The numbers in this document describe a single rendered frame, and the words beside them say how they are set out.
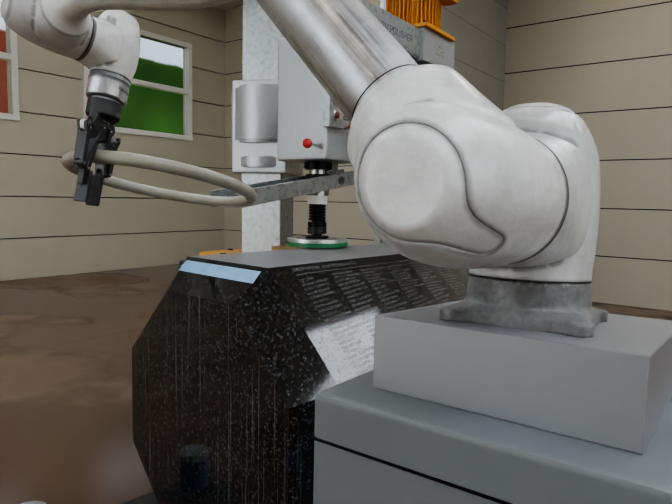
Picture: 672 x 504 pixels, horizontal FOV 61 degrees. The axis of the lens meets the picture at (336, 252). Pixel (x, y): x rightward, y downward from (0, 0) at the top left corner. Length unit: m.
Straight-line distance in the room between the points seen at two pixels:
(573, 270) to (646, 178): 5.85
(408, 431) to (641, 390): 0.24
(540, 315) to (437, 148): 0.29
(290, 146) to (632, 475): 1.61
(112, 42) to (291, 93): 0.77
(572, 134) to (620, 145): 5.91
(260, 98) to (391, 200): 2.11
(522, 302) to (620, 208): 5.90
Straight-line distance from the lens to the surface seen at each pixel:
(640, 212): 6.58
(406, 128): 0.52
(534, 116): 0.74
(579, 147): 0.75
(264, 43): 2.72
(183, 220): 9.13
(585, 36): 6.93
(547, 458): 0.63
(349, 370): 1.37
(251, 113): 2.60
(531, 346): 0.66
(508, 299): 0.73
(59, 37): 1.37
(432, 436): 0.67
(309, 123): 1.97
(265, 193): 1.75
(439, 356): 0.71
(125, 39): 1.45
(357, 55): 0.67
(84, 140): 1.37
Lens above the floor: 1.04
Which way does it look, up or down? 5 degrees down
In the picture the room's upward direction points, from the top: 1 degrees clockwise
